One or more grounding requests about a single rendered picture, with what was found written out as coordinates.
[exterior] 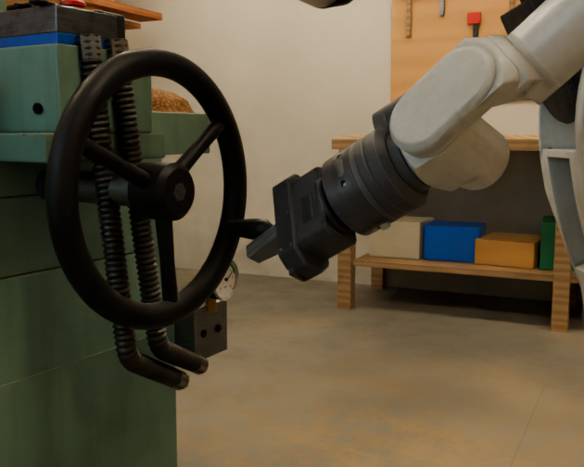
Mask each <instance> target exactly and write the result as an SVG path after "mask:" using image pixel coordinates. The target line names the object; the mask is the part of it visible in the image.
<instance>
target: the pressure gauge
mask: <svg viewBox="0 0 584 467"><path fill-rule="evenodd" d="M232 271H233V272H232ZM231 272H232V274H231ZM230 274H231V276H230V277H229V275H230ZM228 277H229V279H228V281H227V282H226V281H224V279H225V278H228ZM238 283H239V270H238V267H237V265H236V263H235V262H234V261H233V260H232V262H231V265H230V267H229V269H228V271H227V273H226V274H225V275H224V277H223V279H222V281H221V283H220V284H219V286H218V287H217V288H216V290H215V291H214V293H213V294H212V295H211V296H210V297H209V299H208V300H207V301H206V305H208V311H210V312H212V311H216V310H217V299H219V300H221V301H226V300H228V299H230V298H231V297H232V296H233V295H234V294H235V291H236V289H237V287H238Z"/></svg>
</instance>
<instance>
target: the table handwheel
mask: <svg viewBox="0 0 584 467"><path fill-rule="evenodd" d="M149 76H156V77H162V78H166V79H169V80H172V81H174V82H177V83H178V84H180V85H182V86H183V88H185V89H186V90H187V91H188V92H189V93H190V94H191V95H192V96H193V97H194V98H195V99H196V100H197V102H198V103H199V104H200V105H201V106H202V108H203V109H204V111H205V113H206V114H207V116H208V118H209V121H210V124H209V125H208V127H207V128H206V129H205V130H204V131H203V133H202V134H201V135H199V137H198V138H197V139H196V140H195V142H194V143H193V144H192V145H191V146H190V147H189V148H188V149H187V150H186V151H185V152H184V153H183V154H182V155H181V156H180V158H179V159H178V160H177V161H176V162H143V163H141V164H139V165H138V166H137V167H136V166H134V165H133V164H131V163H130V162H128V161H126V160H124V159H122V158H120V157H118V156H116V155H115V154H113V153H112V152H110V151H108V150H107V149H106V148H105V147H103V146H102V145H99V144H98V143H96V142H95V141H93V140H91V139H90V138H88V135H89V132H90V131H91V128H92V126H93V124H94V122H95V119H96V117H97V115H98V114H99V112H100V110H101V109H102V107H103V106H104V105H105V104H106V103H107V101H108V100H109V99H110V98H111V97H112V96H113V95H114V94H115V93H116V92H117V91H119V90H120V88H121V87H123V86H124V85H125V84H127V83H129V82H132V81H134V80H137V79H140V78H144V77H149ZM216 138H217V142H218V145H219V148H220V153H221V158H222V171H223V202H222V215H221V220H220V224H219V228H218V232H217V234H216V237H215V240H214V243H213V246H212V248H211V250H210V253H209V255H208V257H207V259H206V261H205V262H204V264H203V266H202V267H201V269H200V270H199V272H198V273H197V275H196V276H195V278H194V279H193V280H192V281H191V282H190V283H189V284H188V285H187V286H186V287H185V288H184V289H182V290H181V291H180V292H179V293H178V290H177V281H176V271H175V262H174V246H173V228H172V221H178V220H180V219H181V218H183V217H184V216H185V215H186V214H187V212H188V211H189V209H190V208H191V206H192V204H193V201H194V197H195V186H194V182H193V179H192V176H191V174H190V172H189V171H190V170H191V168H192V167H193V166H194V165H195V163H196V162H197V160H198V159H199V158H200V157H201V155H202V154H203V153H204V152H205V151H206V150H207V148H208V147H209V146H210V145H211V144H212V143H213V142H214V140H215V139H216ZM83 156H84V157H86V158H89V159H91V160H92V161H93V162H95V163H97V164H99V165H101V166H103V167H105V168H106V169H108V170H111V171H112V172H114V173H115V174H114V175H113V178H112V180H111V181H110V182H109V187H108V190H109V192H108V195H109V196H111V198H112V200H113V201H114V202H116V203H117V204H118V206H130V207H131V208H132V210H133V212H134V213H135V214H136V215H137V216H139V217H141V218H143V219H152V220H155V223H156V230H157V238H158V247H159V262H160V276H161V290H162V301H159V302H153V303H142V302H137V301H134V300H131V299H129V298H127V297H124V296H123V295H121V294H120V293H119V292H117V291H116V290H115V289H114V288H113V287H111V286H110V285H109V284H108V282H107V281H106V280H105V279H104V278H103V276H102V275H101V274H100V272H99V271H98V269H97V267H96V265H95V264H94V262H93V260H92V257H91V255H90V253H89V250H88V248H87V245H86V243H85V239H84V236H83V229H82V225H81V219H80V211H79V203H89V204H96V203H97V202H98V200H97V199H96V197H97V194H96V193H95V190H96V188H95V184H96V182H95V181H94V178H95V176H94V175H93V173H94V172H93V171H84V170H80V167H81V162H82V157H83ZM35 188H36V192H37V194H38V196H39V197H41V198H42V199H43V200H45V207H46V217H47V223H48V228H49V232H50V237H51V240H52V244H53V247H54V250H55V253H56V255H57V260H58V262H59V264H60V266H61V269H62V271H63V272H64V274H65V275H66V277H67V279H68V281H69V282H70V284H71V286H72V288H73V289H74V290H75V292H76V293H77V294H78V296H79V297H80V298H81V299H82V300H83V302H84V303H85V304H86V305H87V306H88V307H89V308H90V309H92V310H93V311H94V312H96V313H97V314H98V315H100V316H101V317H103V318H105V319H106V320H108V321H110V322H113V323H115V324H117V325H119V326H122V327H125V328H130V329H135V330H154V329H159V328H163V327H166V326H170V325H172V324H175V323H177V322H179V321H181V320H183V319H185V318H186V317H188V316H189V315H191V314H192V313H194V312H195V311H196V310H197V309H199V308H200V307H201V306H202V305H203V304H204V303H205V302H206V301H207V300H208V299H209V297H210V296H211V295H212V294H213V293H214V291H215V290H216V288H217V287H218V286H219V284H220V283H221V281H222V279H223V277H224V275H225V274H226V273H227V271H228V269H229V267H230V265H231V262H232V260H233V258H234V255H235V252H236V249H237V246H238V243H239V239H240V237H239V236H235V235H231V234H228V233H227V232H226V229H225V227H226V223H227V222H228V221H234V220H242V219H244V218H245V212H246V203H247V167H246V159H245V153H244V147H243V144H242V139H241V135H240V132H239V129H238V126H237V123H236V121H235V116H234V114H233V112H232V110H231V108H230V106H229V104H228V102H227V100H226V99H225V97H224V95H223V94H222V92H221V90H220V89H219V87H218V86H217V84H216V83H215V82H214V81H213V80H212V78H211V77H210V76H209V75H208V74H207V73H206V72H205V71H204V70H203V69H202V68H201V67H199V66H198V65H197V64H195V63H194V62H193V61H191V60H190V59H188V58H186V57H183V56H181V55H179V54H176V53H174V52H172V51H169V50H165V49H160V48H138V49H133V50H129V51H126V52H123V53H120V54H118V55H116V56H114V57H112V58H110V59H108V60H107V61H105V62H104V63H102V64H101V65H99V66H98V67H97V68H96V69H94V70H93V71H92V72H91V73H90V74H89V75H88V76H87V77H86V78H85V79H84V80H83V81H82V83H81V84H80V85H79V86H78V88H77V89H76V90H75V92H74V93H73V95H72V96H71V98H70V100H69V102H68V104H67V105H66V107H65V109H64V111H63V113H62V115H61V117H60V120H59V122H58V124H57V128H56V131H55V133H54V137H53V140H52V143H51V147H50V151H49V156H48V161H47V168H46V170H43V171H42V172H41V173H40V174H39V175H38V176H37V179H36V182H35Z"/></svg>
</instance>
